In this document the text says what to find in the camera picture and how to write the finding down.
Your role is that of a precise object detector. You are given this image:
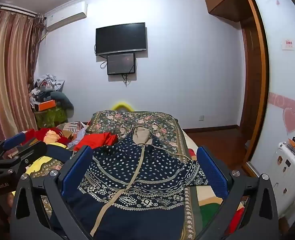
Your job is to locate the brown white striped cloth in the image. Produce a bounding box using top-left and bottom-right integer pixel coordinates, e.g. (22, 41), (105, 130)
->
(57, 121), (91, 145)

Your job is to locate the white air conditioner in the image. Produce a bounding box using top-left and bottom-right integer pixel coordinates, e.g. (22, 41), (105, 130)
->
(44, 1), (88, 32)

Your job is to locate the small black wall monitor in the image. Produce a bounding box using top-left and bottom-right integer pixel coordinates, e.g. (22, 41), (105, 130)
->
(107, 52), (136, 76)

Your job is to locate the large black wall television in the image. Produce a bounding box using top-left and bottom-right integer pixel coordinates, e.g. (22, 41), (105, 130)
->
(95, 22), (147, 56)

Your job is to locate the yellow ring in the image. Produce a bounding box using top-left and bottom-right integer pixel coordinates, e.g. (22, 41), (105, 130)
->
(112, 102), (134, 112)

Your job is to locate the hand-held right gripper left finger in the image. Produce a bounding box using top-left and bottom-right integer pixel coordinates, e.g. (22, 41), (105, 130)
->
(9, 145), (94, 240)

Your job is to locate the green patterned cabinet cover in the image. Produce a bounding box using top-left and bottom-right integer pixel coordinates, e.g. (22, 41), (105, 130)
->
(34, 107), (68, 130)

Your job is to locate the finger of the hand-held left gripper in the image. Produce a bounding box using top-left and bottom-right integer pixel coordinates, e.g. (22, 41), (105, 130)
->
(0, 131), (26, 159)
(0, 141), (48, 174)

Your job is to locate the navy patterned hooded jacket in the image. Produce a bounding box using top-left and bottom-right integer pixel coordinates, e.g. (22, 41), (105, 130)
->
(50, 124), (209, 240)

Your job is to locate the red satin cloth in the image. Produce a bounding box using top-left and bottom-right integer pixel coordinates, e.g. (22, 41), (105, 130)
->
(73, 132), (118, 152)

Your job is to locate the red and cream fluffy garment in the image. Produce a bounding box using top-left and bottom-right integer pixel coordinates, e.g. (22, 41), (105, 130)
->
(21, 127), (69, 147)

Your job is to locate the dark green floral blanket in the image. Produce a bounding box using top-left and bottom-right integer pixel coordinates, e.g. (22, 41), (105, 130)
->
(27, 110), (204, 240)

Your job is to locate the pink paper note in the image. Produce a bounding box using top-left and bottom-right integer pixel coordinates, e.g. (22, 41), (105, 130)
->
(282, 38), (295, 51)

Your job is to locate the dark green cushion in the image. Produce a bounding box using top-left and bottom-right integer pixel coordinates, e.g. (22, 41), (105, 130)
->
(50, 91), (74, 111)

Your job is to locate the striped brown curtain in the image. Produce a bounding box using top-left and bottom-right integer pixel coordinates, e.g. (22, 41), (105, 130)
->
(0, 9), (45, 147)

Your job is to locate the colourful banded bed sheet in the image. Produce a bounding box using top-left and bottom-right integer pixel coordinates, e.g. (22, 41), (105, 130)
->
(182, 127), (246, 235)

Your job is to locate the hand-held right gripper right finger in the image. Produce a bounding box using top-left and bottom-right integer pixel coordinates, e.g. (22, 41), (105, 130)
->
(196, 146), (279, 240)

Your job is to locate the small orange box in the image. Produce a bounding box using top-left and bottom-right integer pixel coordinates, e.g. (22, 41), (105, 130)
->
(286, 137), (295, 153)

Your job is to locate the white door with pink hearts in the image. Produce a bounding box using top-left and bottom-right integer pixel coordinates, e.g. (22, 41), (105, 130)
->
(247, 0), (295, 180)

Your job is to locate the pile of mixed clothes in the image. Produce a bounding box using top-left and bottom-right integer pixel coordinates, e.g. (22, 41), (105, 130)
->
(29, 74), (65, 105)

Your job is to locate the white suitcase with stickers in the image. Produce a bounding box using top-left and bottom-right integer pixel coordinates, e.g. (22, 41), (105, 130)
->
(267, 141), (295, 229)

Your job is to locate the yellow cloth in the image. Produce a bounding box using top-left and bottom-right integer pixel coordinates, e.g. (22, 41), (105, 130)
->
(11, 142), (68, 195)

